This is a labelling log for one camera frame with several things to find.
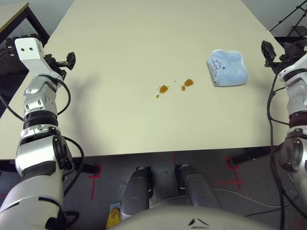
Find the grey left robot leg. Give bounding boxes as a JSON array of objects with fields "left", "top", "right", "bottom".
[{"left": 119, "top": 166, "right": 152, "bottom": 221}]

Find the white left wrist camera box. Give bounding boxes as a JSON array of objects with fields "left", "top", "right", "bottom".
[{"left": 14, "top": 37, "right": 63, "bottom": 81}]

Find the grey right robot leg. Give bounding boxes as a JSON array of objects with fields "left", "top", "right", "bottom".
[{"left": 174, "top": 163, "right": 222, "bottom": 209}]

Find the black tripod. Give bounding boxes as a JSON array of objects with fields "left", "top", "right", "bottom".
[{"left": 269, "top": 8, "right": 307, "bottom": 39}]

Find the black foam floor mat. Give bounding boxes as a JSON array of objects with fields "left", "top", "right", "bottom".
[
  {"left": 0, "top": 37, "right": 33, "bottom": 120},
  {"left": 275, "top": 35, "right": 307, "bottom": 50}
]

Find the light blue fluffy rag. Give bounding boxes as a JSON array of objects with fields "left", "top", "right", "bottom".
[{"left": 206, "top": 49, "right": 249, "bottom": 87}]

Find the grey robot torso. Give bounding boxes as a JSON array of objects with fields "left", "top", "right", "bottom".
[{"left": 105, "top": 204, "right": 261, "bottom": 230}]

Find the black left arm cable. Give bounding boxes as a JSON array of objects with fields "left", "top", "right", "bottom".
[{"left": 0, "top": 79, "right": 85, "bottom": 199}]

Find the white floor cable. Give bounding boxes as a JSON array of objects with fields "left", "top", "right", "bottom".
[{"left": 148, "top": 187, "right": 307, "bottom": 209}]

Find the small blue and yellow object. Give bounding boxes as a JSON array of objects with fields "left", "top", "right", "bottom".
[{"left": 106, "top": 202, "right": 121, "bottom": 229}]

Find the grey robot leg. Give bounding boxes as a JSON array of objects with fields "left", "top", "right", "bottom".
[
  {"left": 174, "top": 163, "right": 222, "bottom": 209},
  {"left": 119, "top": 166, "right": 152, "bottom": 221}
]

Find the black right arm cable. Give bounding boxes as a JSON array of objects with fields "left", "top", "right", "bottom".
[{"left": 267, "top": 71, "right": 293, "bottom": 230}]

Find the side table with black frame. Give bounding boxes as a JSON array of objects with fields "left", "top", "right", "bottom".
[{"left": 0, "top": 2, "right": 50, "bottom": 46}]

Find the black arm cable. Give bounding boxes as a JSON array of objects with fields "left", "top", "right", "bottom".
[
  {"left": 0, "top": 79, "right": 85, "bottom": 199},
  {"left": 267, "top": 71, "right": 293, "bottom": 230}
]

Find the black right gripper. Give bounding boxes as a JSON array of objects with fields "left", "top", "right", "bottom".
[{"left": 261, "top": 39, "right": 304, "bottom": 70}]

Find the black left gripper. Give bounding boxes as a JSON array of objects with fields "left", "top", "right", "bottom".
[{"left": 44, "top": 52, "right": 77, "bottom": 81}]

